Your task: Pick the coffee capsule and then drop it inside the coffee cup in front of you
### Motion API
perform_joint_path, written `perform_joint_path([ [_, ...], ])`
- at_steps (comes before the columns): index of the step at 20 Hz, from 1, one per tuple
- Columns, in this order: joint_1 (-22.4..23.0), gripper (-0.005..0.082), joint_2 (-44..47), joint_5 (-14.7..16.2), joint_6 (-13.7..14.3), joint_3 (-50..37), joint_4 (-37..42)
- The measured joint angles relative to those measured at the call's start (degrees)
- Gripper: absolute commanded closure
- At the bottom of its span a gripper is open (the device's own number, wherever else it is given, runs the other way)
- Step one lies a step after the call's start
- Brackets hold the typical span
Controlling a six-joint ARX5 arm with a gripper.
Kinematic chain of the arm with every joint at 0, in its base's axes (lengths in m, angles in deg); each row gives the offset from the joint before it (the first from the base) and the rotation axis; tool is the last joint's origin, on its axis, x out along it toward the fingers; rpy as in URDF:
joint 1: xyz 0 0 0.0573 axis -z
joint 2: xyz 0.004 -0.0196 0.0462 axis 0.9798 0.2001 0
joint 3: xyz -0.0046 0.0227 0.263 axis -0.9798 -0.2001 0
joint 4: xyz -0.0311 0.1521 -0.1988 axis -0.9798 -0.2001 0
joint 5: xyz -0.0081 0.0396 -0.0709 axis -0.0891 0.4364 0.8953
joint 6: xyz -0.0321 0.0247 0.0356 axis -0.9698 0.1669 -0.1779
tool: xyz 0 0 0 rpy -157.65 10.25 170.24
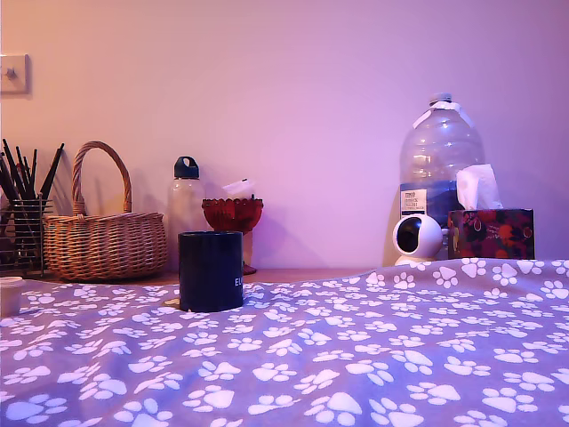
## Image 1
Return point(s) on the small white round camera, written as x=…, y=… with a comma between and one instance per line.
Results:
x=415, y=236

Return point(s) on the white tissue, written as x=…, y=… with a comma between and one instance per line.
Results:
x=478, y=187

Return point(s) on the cream coffee capsule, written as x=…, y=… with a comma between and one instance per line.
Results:
x=10, y=295

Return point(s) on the large clear water bottle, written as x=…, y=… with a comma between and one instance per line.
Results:
x=438, y=151

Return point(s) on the red glass goblet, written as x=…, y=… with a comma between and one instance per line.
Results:
x=233, y=215

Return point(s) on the dark blue mug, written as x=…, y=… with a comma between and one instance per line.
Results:
x=209, y=271

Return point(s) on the clear bottle with dark cap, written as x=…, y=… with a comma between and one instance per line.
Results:
x=184, y=204

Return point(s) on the wall light switch plate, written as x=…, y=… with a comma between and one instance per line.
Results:
x=15, y=73

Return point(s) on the dark floral tissue box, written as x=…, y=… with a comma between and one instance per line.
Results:
x=493, y=233

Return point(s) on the white paper in goblet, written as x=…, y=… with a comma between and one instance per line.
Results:
x=240, y=187

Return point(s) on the blue paw print cloth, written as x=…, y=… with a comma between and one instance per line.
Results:
x=311, y=356

